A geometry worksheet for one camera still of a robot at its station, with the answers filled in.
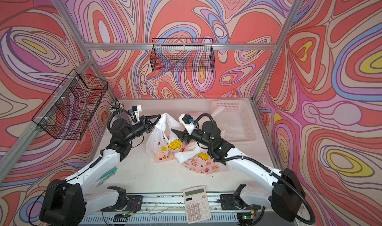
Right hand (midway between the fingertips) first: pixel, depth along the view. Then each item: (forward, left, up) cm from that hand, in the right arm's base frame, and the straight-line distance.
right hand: (177, 127), depth 70 cm
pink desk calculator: (-28, -8, -26) cm, 39 cm away
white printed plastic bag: (-9, -10, -18) cm, 22 cm away
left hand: (+5, +7, +2) cm, 9 cm away
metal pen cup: (+26, +42, -11) cm, 50 cm away
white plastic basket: (+21, -42, -29) cm, 55 cm away
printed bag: (+20, -24, -13) cm, 34 cm away
